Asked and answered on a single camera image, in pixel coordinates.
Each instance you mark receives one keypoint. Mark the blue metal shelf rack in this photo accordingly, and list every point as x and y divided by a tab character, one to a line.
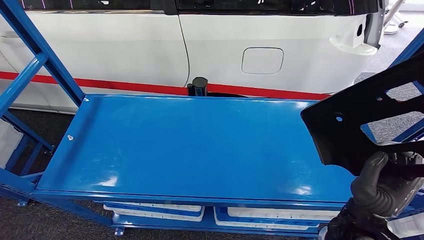
165	149

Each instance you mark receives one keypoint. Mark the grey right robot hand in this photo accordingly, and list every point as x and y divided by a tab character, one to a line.
372	165

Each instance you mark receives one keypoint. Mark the white car body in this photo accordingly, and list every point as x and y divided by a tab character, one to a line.
116	49

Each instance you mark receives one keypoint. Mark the white ribbed plastic bin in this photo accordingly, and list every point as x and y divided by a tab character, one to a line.
410	228
8	142

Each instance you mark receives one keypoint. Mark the black barrier post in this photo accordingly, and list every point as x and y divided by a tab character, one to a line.
199	86

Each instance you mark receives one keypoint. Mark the red barrier belt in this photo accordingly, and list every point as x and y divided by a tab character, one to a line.
116	86

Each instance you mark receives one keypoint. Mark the black plastic plate bracket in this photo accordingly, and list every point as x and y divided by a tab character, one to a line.
331	132

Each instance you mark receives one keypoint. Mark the white stand base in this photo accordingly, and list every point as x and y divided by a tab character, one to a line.
391	28

